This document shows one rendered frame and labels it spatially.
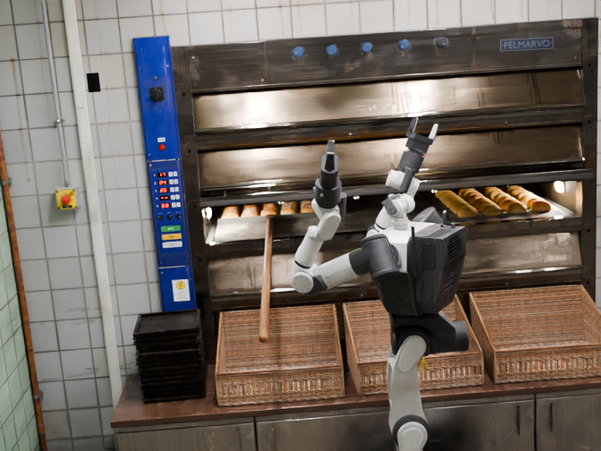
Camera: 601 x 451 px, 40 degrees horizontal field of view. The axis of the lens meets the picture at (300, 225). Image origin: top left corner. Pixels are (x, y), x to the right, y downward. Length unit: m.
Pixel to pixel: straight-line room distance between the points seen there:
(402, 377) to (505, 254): 1.19
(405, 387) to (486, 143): 1.35
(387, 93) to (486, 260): 0.94
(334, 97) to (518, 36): 0.88
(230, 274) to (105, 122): 0.91
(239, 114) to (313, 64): 0.41
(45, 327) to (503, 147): 2.34
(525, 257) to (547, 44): 1.00
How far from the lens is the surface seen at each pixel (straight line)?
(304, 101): 3.80
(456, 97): 3.88
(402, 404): 3.17
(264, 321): 2.70
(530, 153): 3.99
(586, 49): 4.05
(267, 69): 3.79
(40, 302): 4.10
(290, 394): 3.59
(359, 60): 3.81
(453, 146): 3.91
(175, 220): 3.85
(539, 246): 4.12
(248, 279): 3.92
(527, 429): 3.79
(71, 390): 4.22
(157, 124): 3.79
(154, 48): 3.77
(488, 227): 4.01
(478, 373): 3.74
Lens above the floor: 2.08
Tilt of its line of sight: 13 degrees down
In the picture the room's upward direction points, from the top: 4 degrees counter-clockwise
